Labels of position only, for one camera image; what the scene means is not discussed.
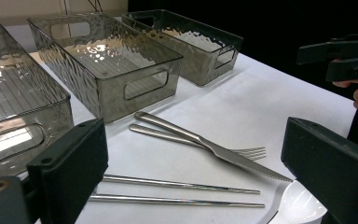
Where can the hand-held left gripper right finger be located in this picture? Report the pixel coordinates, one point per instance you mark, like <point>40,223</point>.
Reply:
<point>332,168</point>

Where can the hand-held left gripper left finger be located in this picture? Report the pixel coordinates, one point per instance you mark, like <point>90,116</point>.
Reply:
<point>71,161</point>

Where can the white spoon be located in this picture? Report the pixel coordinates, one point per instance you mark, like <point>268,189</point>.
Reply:
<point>298,205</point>

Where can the smoky clear plastic bin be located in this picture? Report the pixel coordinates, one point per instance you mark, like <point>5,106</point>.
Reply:
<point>195,67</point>
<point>15,93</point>
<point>112,90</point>

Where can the steel fork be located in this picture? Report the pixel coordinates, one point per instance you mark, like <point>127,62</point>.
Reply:
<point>155,133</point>

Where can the steel table knife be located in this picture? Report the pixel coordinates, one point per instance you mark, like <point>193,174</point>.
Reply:
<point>227,154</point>

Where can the white table sheet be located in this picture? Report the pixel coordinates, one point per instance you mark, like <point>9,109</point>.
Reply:
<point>261,109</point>

